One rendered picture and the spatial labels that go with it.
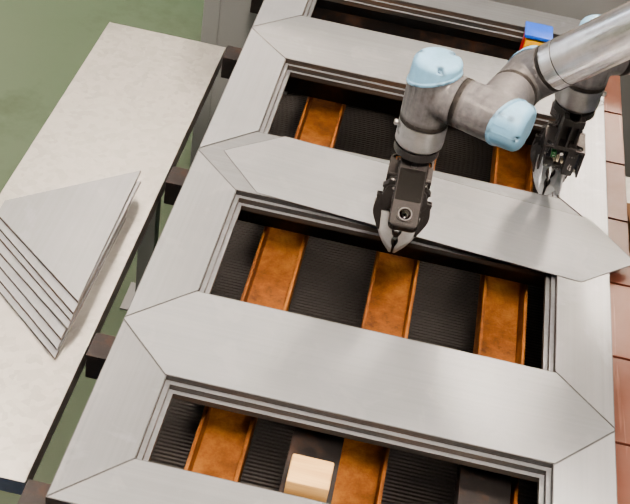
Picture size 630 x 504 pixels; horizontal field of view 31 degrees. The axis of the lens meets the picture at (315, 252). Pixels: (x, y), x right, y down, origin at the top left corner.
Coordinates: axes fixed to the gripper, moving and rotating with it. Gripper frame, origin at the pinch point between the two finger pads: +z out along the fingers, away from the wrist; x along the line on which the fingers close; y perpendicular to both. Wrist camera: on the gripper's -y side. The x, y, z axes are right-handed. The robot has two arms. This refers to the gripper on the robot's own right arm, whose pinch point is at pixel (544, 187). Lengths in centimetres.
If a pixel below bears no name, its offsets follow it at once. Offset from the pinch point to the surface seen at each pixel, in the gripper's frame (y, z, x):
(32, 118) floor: -98, 86, -135
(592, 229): 8.4, 0.6, 9.0
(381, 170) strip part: 4.7, 0.7, -29.5
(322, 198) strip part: 16.3, 0.6, -38.4
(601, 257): 15.6, 0.6, 10.5
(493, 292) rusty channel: 11.7, 17.2, -4.5
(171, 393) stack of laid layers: 65, 2, -52
